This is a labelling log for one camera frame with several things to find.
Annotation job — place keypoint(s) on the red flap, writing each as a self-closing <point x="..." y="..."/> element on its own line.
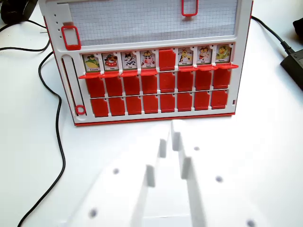
<point x="166" y="60"/>

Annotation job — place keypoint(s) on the black power adapter box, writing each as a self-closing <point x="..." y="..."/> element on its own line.
<point x="294" y="66"/>

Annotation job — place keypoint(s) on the red and white game board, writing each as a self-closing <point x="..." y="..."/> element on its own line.
<point x="151" y="26"/>

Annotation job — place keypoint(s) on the black cloth bag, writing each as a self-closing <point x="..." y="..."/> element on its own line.
<point x="298" y="27"/>

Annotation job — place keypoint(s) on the black rounded object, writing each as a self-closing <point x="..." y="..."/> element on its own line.
<point x="16" y="10"/>

